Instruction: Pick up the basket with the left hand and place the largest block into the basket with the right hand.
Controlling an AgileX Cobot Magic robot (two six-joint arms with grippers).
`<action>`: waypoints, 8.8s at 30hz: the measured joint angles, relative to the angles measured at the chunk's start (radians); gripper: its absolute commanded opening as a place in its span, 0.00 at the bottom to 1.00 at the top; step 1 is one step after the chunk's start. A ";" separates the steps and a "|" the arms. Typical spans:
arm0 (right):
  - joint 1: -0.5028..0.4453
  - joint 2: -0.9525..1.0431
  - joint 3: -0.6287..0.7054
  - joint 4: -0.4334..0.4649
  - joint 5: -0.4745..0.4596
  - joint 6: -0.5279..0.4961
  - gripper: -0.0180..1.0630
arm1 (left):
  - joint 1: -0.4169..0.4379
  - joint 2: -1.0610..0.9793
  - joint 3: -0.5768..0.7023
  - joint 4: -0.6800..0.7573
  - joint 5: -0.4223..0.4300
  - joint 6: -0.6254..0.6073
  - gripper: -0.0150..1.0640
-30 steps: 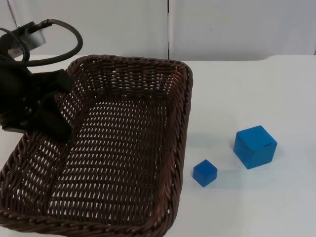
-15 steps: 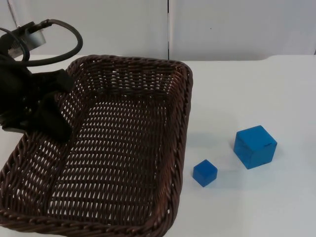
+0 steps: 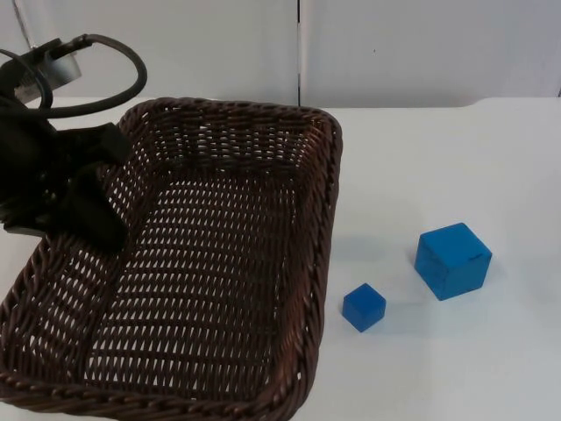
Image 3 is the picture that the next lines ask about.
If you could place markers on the small blue cube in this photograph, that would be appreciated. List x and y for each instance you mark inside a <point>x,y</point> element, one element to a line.
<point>364,309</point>

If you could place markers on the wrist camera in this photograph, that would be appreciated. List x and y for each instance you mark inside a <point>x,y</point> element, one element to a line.
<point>52,66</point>

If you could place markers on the dark brown wicker basket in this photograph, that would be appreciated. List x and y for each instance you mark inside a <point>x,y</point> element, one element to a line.
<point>210,280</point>

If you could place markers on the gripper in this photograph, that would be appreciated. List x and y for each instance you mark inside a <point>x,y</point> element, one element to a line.
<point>26,153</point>

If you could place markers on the large blue cube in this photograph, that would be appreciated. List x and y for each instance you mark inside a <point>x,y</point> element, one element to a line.
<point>451,263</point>

